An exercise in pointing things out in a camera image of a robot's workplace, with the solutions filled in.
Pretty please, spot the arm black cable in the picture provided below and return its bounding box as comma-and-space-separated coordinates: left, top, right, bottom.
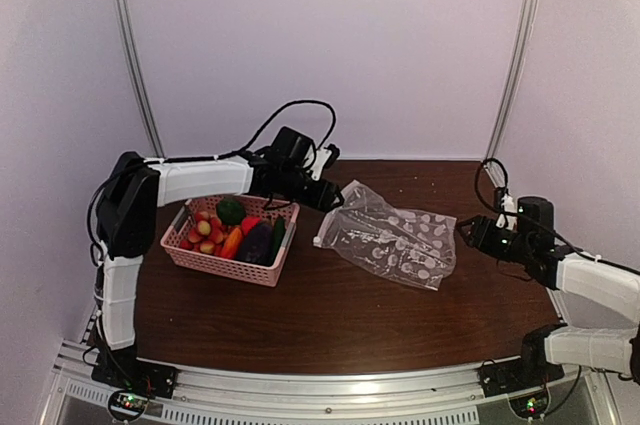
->
214, 99, 337, 161
473, 157, 509, 211

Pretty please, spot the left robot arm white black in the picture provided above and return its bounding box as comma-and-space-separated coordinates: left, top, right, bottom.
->
87, 127, 344, 389

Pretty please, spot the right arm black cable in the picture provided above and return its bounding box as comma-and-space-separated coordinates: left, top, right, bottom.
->
473, 157, 509, 211

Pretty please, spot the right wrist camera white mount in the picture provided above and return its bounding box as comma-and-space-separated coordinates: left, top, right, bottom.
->
494, 187, 517, 231

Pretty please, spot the dark purple fake eggplant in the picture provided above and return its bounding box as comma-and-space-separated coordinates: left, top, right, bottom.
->
235, 222, 274, 266

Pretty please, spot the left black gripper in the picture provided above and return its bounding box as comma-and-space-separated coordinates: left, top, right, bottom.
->
280, 166, 346, 214

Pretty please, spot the left circuit board with leds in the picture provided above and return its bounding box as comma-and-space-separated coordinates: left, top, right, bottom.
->
107, 390, 150, 421

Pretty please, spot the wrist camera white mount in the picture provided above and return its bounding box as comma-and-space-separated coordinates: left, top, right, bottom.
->
303, 144, 340, 181
494, 187, 517, 231

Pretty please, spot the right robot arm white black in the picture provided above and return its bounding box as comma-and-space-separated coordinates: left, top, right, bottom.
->
456, 196, 639, 387

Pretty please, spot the pink plastic basket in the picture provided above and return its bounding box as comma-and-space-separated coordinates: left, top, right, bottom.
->
160, 195, 300, 287

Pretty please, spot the aluminium frame post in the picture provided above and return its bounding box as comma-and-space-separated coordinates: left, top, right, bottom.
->
485, 0, 539, 158
114, 0, 166, 158

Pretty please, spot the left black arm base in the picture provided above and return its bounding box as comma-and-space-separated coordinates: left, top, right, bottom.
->
91, 345, 178, 399

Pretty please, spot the front aluminium rail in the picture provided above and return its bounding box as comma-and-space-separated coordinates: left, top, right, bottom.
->
36, 340, 620, 424

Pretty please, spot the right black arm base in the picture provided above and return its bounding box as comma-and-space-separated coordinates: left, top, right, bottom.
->
477, 324, 565, 397

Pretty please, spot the fake lychee bunch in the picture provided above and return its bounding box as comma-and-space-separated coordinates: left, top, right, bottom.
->
178, 210, 229, 256

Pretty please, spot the right aluminium frame post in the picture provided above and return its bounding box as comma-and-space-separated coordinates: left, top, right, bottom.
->
485, 0, 539, 158

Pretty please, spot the circuit board with leds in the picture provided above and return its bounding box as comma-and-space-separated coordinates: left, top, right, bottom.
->
107, 390, 150, 421
509, 395, 549, 420

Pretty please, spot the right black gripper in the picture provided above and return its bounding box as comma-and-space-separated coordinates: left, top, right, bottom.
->
456, 215, 533, 265

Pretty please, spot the right circuit board with leds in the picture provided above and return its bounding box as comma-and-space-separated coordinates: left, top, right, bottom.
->
509, 395, 549, 420

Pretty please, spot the clear zip top bag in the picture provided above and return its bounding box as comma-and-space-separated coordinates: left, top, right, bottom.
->
313, 180, 457, 291

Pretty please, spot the green fake pepper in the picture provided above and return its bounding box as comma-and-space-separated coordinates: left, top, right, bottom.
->
216, 197, 247, 226

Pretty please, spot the left aluminium frame post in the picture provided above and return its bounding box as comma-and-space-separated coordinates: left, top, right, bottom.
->
114, 0, 166, 158

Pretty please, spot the red orange fake tomato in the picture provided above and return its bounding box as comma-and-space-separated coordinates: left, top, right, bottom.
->
219, 226, 244, 260

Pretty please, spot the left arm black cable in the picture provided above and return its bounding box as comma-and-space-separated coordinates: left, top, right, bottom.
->
214, 99, 337, 161

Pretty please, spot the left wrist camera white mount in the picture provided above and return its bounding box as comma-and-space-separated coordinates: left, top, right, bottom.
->
303, 144, 340, 181

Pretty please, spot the green fake cucumber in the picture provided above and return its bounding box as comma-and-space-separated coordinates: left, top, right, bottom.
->
271, 215, 286, 262

